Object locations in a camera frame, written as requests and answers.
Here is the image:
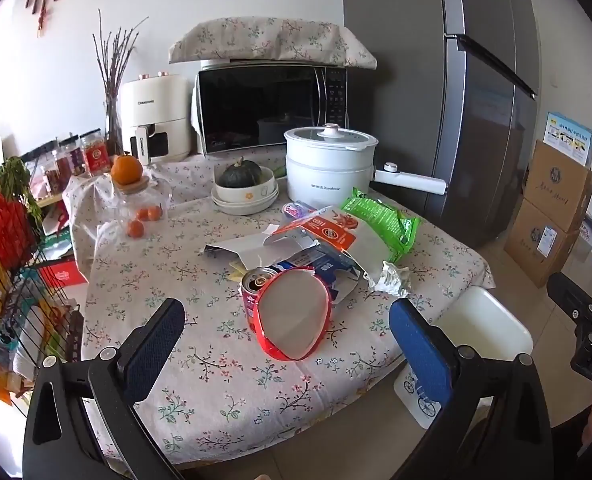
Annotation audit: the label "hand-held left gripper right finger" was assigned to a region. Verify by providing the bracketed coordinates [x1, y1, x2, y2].
[388, 297, 569, 480]

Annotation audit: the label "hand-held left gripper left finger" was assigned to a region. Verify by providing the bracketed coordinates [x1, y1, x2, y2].
[23, 297, 187, 480]

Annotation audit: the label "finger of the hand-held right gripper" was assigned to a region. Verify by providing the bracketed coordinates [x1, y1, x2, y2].
[547, 272, 592, 332]

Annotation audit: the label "white plastic waste bin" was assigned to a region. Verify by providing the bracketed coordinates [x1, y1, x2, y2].
[393, 286, 534, 431]

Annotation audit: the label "pink drink can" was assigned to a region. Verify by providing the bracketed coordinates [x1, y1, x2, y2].
[240, 266, 279, 334]

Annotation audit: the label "blue biscuit box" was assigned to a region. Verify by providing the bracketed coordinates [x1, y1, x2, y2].
[271, 252, 365, 306]

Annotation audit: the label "red and white paper bag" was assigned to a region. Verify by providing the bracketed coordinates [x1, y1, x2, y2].
[268, 205, 391, 291]

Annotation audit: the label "torn white cardboard box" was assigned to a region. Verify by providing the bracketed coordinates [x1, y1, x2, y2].
[204, 225, 321, 272]

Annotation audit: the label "red paper bowl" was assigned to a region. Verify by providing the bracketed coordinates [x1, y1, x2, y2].
[253, 266, 335, 362]

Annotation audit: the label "green snack bag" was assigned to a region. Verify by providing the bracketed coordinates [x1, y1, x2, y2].
[338, 187, 421, 264]

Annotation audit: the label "purple candy wrapper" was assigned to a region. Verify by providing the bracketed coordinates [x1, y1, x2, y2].
[282, 201, 321, 224]

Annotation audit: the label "blue packet behind boxes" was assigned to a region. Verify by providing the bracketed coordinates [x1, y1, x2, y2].
[578, 212, 592, 257]

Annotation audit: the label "red gift box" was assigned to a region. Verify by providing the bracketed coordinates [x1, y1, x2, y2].
[41, 255, 90, 289]

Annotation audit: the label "blue and white carton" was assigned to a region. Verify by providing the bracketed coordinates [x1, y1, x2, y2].
[546, 112, 592, 167]

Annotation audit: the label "glass jar with wooden lid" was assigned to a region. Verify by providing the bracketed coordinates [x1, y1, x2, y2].
[96, 175, 173, 241]

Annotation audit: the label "white plate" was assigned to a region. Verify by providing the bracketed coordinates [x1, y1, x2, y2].
[211, 182, 281, 212]
[212, 195, 277, 217]

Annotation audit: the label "white flower print bowl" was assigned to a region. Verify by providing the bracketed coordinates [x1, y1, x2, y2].
[214, 165, 277, 205]

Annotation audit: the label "large orange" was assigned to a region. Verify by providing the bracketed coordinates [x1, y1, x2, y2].
[110, 154, 143, 185]

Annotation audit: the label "grey refrigerator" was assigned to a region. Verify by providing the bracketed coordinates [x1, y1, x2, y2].
[341, 0, 541, 249]

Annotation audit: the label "dark green pumpkin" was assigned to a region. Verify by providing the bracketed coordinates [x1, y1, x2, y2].
[218, 156, 263, 189]

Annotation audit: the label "red plastic bag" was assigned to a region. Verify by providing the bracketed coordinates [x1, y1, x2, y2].
[0, 190, 35, 272]

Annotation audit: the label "white electric cooking pot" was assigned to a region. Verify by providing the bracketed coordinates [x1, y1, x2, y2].
[283, 122, 448, 211]

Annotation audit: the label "green leafy vegetables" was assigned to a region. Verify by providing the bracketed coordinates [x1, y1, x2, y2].
[0, 156, 45, 232]

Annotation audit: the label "glass vase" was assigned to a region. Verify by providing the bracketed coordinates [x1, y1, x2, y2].
[104, 87, 125, 157]

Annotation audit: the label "white air fryer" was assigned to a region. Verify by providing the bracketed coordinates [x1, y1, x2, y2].
[118, 72, 193, 165]

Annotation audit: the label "black microwave oven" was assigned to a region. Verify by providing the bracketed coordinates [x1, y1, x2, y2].
[192, 58, 349, 157]

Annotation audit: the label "floral cloth cover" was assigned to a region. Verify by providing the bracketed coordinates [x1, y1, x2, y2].
[168, 16, 379, 71]

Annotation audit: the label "black wire rack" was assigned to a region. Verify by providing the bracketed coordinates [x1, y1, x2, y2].
[0, 160, 85, 372]

